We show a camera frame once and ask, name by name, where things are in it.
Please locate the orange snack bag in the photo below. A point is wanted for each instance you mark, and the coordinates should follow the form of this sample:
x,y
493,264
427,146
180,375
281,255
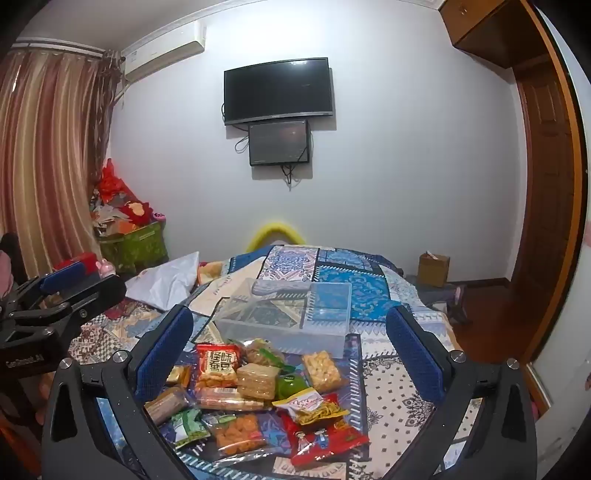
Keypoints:
x,y
210,271

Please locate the green storage bag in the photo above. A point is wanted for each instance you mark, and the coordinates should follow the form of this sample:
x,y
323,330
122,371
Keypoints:
x,y
134,247

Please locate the red bean snack packet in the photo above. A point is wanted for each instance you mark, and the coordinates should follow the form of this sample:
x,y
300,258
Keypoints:
x,y
217,369

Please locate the red cartoon snack packet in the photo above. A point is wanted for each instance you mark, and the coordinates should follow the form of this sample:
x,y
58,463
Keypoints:
x,y
325,445

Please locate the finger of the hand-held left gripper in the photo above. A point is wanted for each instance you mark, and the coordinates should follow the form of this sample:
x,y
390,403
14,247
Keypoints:
x,y
92,295
62,278

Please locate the large black wall television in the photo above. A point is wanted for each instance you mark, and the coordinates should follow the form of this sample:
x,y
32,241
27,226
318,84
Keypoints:
x,y
278,90

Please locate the white pillow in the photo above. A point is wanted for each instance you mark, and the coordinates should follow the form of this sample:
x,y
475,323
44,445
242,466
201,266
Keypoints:
x,y
166,279

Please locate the pink sausage bar packet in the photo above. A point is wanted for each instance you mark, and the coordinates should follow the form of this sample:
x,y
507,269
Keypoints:
x,y
231,399

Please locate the small black wall monitor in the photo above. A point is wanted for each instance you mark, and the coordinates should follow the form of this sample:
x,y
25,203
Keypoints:
x,y
279,142

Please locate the wooden door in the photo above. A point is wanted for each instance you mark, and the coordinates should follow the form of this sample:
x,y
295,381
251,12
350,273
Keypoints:
x,y
549,184

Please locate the pink toy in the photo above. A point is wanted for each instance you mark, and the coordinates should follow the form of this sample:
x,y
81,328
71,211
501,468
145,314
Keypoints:
x,y
106,267

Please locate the small yellow snack packet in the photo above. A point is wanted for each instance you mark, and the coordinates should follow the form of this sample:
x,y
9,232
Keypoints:
x,y
178,374

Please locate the yellow hoop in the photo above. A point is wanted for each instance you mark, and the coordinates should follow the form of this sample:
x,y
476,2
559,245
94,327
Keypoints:
x,y
276,230

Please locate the clear plastic container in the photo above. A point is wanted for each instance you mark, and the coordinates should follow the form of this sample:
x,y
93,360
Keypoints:
x,y
286,314

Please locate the yellow puffed rice cake packet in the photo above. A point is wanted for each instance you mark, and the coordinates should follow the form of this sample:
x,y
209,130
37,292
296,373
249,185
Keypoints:
x,y
323,371

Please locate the yellow white noodle snack packet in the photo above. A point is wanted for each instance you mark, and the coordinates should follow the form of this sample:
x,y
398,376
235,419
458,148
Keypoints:
x,y
310,407

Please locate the wooden overhead cabinet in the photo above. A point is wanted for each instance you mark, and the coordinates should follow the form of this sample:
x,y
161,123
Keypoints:
x,y
485,32

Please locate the white air conditioner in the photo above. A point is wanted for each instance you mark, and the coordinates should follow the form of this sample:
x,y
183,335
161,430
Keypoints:
x,y
161,53

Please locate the striped brown curtain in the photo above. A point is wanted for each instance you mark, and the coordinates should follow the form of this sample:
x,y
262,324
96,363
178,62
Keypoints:
x,y
46,152

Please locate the green jelly cup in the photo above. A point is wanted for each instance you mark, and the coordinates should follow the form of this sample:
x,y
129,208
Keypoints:
x,y
291,386

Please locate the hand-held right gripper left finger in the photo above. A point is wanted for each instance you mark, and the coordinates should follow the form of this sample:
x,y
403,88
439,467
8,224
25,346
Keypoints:
x,y
161,350

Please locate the cardboard box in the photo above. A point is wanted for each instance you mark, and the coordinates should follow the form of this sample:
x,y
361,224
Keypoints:
x,y
434,269

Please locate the green pea snack packet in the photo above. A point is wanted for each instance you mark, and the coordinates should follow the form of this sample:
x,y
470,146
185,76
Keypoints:
x,y
187,427

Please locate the fried dough twist packet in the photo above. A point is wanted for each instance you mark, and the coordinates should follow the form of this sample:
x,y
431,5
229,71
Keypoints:
x,y
263,353

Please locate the orange cracker clear packet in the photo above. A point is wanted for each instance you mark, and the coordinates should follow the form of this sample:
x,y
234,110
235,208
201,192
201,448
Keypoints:
x,y
240,434

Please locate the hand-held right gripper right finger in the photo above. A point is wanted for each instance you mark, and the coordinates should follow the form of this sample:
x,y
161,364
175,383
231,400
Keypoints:
x,y
415,355

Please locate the brown bar packet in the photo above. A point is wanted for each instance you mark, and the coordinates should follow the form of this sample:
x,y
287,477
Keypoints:
x,y
165,405

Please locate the brown cracker clear packet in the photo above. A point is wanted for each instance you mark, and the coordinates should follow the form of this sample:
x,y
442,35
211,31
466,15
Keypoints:
x,y
256,382

